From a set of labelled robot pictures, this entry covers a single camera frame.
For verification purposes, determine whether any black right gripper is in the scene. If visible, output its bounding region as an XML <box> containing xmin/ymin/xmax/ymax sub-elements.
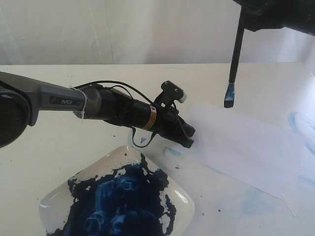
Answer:
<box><xmin>235</xmin><ymin>0</ymin><xmax>315</xmax><ymax>34</ymax></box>

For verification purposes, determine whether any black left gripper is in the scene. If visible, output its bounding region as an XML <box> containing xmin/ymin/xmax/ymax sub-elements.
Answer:
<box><xmin>152</xmin><ymin>106</ymin><xmax>195</xmax><ymax>148</ymax></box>

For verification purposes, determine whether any black paintbrush blue tip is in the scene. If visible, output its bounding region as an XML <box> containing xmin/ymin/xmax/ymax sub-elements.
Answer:
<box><xmin>223</xmin><ymin>8</ymin><xmax>245</xmax><ymax>108</ymax></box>

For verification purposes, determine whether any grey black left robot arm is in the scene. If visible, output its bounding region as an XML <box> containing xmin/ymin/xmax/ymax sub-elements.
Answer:
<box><xmin>0</xmin><ymin>72</ymin><xmax>195</xmax><ymax>148</ymax></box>

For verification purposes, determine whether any white paper sheet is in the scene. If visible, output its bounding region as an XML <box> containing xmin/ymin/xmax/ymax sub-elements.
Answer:
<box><xmin>163</xmin><ymin>102</ymin><xmax>304</xmax><ymax>199</ymax></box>

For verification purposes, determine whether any white square paint plate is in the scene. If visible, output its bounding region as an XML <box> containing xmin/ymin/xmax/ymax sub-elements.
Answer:
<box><xmin>39</xmin><ymin>146</ymin><xmax>195</xmax><ymax>236</ymax></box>

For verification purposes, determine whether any white backdrop curtain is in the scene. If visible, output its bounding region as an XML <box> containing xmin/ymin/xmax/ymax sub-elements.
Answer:
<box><xmin>0</xmin><ymin>0</ymin><xmax>315</xmax><ymax>66</ymax></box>

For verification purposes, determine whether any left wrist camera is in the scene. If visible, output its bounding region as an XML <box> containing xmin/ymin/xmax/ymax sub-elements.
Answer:
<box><xmin>154</xmin><ymin>81</ymin><xmax>187</xmax><ymax>109</ymax></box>

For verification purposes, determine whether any black left camera cable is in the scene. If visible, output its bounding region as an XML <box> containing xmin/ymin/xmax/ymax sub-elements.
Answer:
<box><xmin>73</xmin><ymin>80</ymin><xmax>183</xmax><ymax>148</ymax></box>

